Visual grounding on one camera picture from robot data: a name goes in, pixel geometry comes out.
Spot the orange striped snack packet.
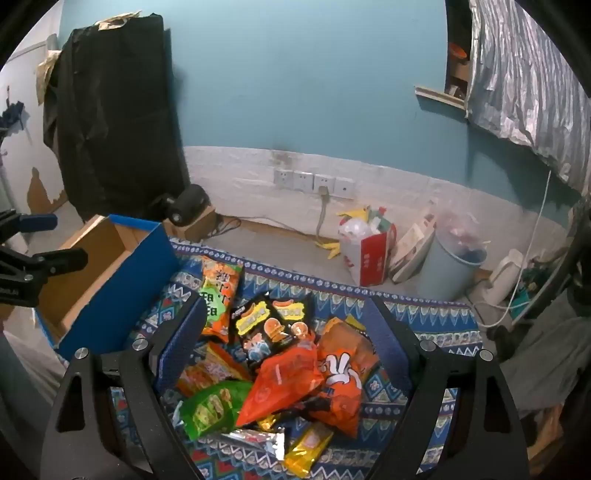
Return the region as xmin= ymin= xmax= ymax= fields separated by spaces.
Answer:
xmin=178 ymin=344 xmax=252 ymax=398

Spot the small brown cardboard box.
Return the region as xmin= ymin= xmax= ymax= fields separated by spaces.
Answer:
xmin=163 ymin=205 xmax=218 ymax=243

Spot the wooden window sill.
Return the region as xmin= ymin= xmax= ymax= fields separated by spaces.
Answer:
xmin=414 ymin=85 xmax=467 ymax=110

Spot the black cylinder device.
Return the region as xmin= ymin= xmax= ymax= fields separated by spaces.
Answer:
xmin=159 ymin=184 xmax=208 ymax=227

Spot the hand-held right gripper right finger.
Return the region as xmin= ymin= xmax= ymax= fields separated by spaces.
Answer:
xmin=367 ymin=294 xmax=532 ymax=480

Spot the black snack packet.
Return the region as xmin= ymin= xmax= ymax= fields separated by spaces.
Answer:
xmin=229 ymin=300 xmax=298 ymax=370
xmin=270 ymin=293 xmax=317 ymax=344

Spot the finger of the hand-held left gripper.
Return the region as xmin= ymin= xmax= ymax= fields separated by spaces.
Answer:
xmin=0 ymin=248 xmax=88 ymax=283
xmin=0 ymin=209 xmax=58 ymax=243

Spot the yellow snack packet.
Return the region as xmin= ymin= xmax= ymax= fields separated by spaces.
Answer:
xmin=283 ymin=422 xmax=334 ymax=478

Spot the white flat box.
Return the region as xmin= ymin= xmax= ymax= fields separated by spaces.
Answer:
xmin=390 ymin=198 xmax=439 ymax=283

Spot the orange white-glove print snack packet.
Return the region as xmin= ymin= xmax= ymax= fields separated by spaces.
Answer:
xmin=314 ymin=316 xmax=377 ymax=439

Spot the crumpled brown paper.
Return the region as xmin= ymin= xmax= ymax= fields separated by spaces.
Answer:
xmin=95 ymin=13 xmax=141 ymax=31

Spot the blue cardboard box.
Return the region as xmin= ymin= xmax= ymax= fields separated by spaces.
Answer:
xmin=39 ymin=213 xmax=182 ymax=363

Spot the grey cloth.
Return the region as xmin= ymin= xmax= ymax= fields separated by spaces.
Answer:
xmin=499 ymin=291 xmax=591 ymax=407

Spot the silver foil curtain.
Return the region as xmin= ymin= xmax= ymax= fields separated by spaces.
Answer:
xmin=464 ymin=0 xmax=591 ymax=195

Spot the light blue trash bin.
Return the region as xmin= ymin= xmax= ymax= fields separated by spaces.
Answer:
xmin=418 ymin=226 xmax=488 ymax=301

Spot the orange-red plastic snack bag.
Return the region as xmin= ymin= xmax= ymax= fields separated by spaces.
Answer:
xmin=235 ymin=344 xmax=326 ymax=428

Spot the blue hanging item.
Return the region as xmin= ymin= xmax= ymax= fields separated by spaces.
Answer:
xmin=0 ymin=102 xmax=26 ymax=134

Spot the black floor cable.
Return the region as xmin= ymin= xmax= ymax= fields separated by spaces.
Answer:
xmin=203 ymin=215 xmax=319 ymax=241

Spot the white kettle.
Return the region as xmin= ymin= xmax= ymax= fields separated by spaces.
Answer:
xmin=488 ymin=249 xmax=525 ymax=308

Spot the red and white paper bag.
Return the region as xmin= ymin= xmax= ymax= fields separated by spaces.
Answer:
xmin=338 ymin=205 xmax=398 ymax=288

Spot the patterned blue blanket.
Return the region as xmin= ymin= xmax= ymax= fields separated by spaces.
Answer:
xmin=108 ymin=237 xmax=483 ymax=480

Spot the silver foil snack packet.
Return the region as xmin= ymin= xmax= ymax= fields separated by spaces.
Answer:
xmin=203 ymin=427 xmax=287 ymax=462

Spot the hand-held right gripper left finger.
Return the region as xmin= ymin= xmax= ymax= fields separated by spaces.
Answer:
xmin=39 ymin=292 xmax=208 ymax=480

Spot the white cable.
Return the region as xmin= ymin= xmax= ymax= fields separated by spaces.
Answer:
xmin=475 ymin=168 xmax=552 ymax=324

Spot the grey plug and cable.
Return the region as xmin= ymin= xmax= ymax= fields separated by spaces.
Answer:
xmin=315 ymin=185 xmax=331 ymax=245

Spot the orange and green snack packet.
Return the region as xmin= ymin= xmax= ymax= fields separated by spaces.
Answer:
xmin=199 ymin=256 xmax=244 ymax=343

